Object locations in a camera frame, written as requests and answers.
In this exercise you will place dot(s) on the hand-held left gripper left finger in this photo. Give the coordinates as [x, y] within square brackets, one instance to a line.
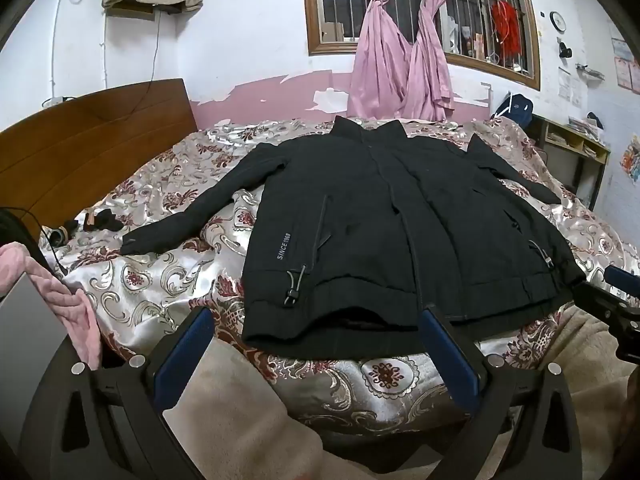
[182, 355]

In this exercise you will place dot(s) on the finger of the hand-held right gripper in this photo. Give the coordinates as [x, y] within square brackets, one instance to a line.
[625, 285]
[625, 325]

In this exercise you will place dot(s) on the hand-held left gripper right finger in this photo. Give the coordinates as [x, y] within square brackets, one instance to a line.
[450, 360]

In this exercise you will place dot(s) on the black jacket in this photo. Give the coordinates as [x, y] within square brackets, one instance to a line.
[375, 235]

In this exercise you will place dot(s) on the beige fleece cloth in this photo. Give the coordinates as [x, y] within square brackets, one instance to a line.
[240, 410]

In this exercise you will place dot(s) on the floral satin bedspread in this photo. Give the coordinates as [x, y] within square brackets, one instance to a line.
[150, 280]

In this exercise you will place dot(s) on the pink towel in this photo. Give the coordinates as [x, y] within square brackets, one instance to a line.
[65, 305]

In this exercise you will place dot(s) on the wooden desk shelf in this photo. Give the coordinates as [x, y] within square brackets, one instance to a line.
[575, 145]

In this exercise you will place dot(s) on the black socks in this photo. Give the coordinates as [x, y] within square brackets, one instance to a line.
[107, 221]

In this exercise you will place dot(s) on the grey flat panel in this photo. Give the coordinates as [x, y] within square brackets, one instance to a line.
[30, 335]

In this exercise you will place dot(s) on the stack of papers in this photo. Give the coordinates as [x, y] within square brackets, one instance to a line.
[582, 127]

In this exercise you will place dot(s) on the dark cap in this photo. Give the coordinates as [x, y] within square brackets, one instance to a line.
[595, 120]

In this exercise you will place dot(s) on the headphones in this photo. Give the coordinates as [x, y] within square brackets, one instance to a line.
[60, 236]

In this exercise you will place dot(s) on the blue backpack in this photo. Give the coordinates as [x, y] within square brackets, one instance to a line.
[517, 107]

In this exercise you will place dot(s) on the row of paper certificates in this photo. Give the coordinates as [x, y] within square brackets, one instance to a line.
[625, 65]

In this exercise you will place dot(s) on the wooden headboard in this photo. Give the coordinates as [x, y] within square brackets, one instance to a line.
[75, 150]

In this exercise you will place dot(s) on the white power strip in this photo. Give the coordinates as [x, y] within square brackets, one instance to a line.
[55, 101]

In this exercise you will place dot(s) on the red hanging tassel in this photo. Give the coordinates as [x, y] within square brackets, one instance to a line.
[505, 25]

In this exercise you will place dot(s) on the pink curtain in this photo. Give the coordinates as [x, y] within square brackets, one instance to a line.
[430, 60]
[380, 60]

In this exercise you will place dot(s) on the white plastic bottle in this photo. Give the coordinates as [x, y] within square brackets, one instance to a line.
[452, 35]

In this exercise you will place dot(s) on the cardboard box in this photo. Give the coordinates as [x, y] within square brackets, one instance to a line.
[331, 31]

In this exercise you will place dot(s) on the barred wooden window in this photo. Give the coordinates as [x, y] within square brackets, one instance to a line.
[340, 5]

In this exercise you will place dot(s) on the colourful wall sticker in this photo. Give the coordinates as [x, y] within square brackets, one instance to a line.
[632, 160]

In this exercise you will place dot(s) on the white wall calendar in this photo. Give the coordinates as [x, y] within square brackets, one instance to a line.
[564, 84]

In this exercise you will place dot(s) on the small wall rack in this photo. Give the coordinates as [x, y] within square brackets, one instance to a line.
[589, 70]

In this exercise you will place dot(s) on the black wall fixture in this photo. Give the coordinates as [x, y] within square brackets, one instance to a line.
[565, 49]

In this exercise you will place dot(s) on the round wall clock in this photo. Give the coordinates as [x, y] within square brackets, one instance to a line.
[557, 20]

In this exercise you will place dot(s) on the small wooden wall shelf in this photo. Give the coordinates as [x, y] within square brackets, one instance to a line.
[132, 12]

